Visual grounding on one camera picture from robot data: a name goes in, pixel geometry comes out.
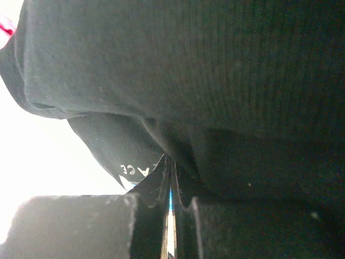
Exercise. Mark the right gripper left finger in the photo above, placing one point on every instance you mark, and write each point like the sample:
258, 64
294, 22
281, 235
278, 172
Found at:
149, 218

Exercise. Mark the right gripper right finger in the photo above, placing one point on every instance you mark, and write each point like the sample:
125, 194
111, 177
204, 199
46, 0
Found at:
188, 213

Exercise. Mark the black daisy print t-shirt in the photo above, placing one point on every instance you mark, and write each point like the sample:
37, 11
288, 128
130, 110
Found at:
246, 96

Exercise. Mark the pink t-shirt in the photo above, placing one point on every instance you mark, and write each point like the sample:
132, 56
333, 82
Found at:
7, 27

